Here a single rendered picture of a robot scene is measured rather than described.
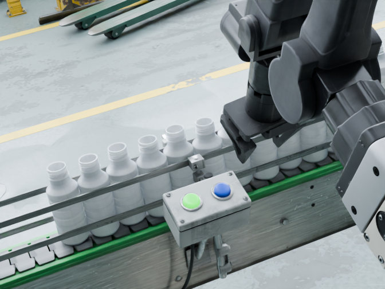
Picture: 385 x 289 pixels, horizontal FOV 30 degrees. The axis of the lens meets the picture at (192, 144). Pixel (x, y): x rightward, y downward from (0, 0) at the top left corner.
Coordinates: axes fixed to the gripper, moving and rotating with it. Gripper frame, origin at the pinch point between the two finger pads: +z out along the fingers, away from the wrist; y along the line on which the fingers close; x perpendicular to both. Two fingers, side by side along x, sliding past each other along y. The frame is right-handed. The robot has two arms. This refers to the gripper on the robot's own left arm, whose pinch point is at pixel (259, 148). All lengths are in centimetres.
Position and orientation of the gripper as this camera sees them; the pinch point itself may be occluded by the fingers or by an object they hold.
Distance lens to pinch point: 107.1
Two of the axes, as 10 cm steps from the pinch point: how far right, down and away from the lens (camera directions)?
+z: -0.2, 6.3, 7.7
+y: -8.7, 3.7, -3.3
